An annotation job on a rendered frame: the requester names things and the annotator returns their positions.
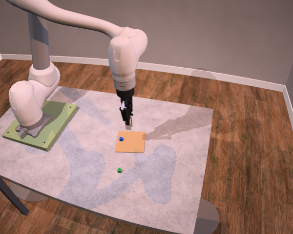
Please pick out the orange flat mat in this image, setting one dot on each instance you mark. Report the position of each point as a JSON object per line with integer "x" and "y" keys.
{"x": 133, "y": 142}

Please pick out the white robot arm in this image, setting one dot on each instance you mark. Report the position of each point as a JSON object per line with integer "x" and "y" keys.
{"x": 27, "y": 97}

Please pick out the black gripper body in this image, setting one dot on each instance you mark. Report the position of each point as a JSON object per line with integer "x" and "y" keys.
{"x": 125, "y": 95}

